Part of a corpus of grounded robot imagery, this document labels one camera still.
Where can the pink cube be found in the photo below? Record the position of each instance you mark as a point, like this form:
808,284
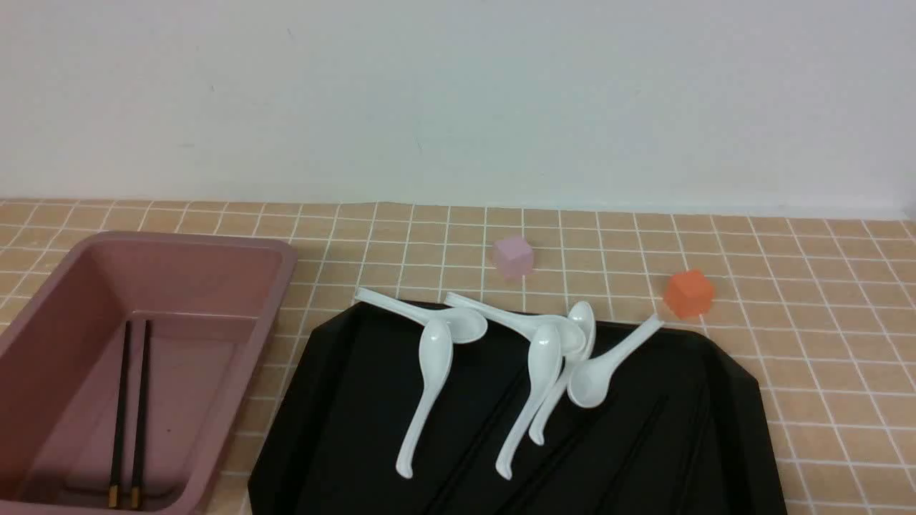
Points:
513,257

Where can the white soup spoon far left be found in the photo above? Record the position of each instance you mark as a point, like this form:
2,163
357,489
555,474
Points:
465,324

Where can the white soup spoon long left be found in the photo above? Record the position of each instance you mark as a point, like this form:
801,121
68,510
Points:
435,353

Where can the white soup spoon long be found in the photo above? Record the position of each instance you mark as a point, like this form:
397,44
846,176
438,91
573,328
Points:
543,363
435,353

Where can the white soup spoon centre long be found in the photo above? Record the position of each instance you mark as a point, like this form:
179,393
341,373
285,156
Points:
543,363

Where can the white soup spoon behind centre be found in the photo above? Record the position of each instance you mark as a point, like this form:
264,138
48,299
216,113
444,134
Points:
582,315

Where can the black chopstick on tray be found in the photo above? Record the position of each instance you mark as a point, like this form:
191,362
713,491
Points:
612,471
436,506

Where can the white soup spoon top middle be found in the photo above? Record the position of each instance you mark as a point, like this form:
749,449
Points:
572,339

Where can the white soup spoon right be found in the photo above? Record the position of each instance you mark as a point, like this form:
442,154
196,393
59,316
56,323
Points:
590,381

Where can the orange cube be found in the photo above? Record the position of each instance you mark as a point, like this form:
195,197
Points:
689,294

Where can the pink plastic bin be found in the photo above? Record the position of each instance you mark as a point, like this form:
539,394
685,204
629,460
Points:
212,302

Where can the black plastic tray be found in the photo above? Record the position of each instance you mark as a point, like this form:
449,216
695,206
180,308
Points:
682,431

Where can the black chopstick on tray right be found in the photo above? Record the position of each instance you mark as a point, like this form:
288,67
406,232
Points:
612,471

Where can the black chopstick left in bin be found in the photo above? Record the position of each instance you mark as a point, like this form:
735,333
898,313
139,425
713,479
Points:
116,471

